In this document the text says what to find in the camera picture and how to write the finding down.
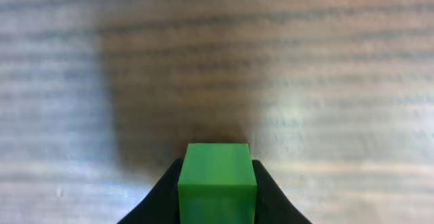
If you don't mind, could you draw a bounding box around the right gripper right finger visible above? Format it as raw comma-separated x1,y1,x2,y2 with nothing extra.
251,159,313,224

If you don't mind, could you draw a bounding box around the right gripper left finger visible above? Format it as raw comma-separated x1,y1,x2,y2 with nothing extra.
116,157,184,224

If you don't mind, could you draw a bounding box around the green cube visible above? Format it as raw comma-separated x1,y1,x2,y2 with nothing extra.
177,143,258,224

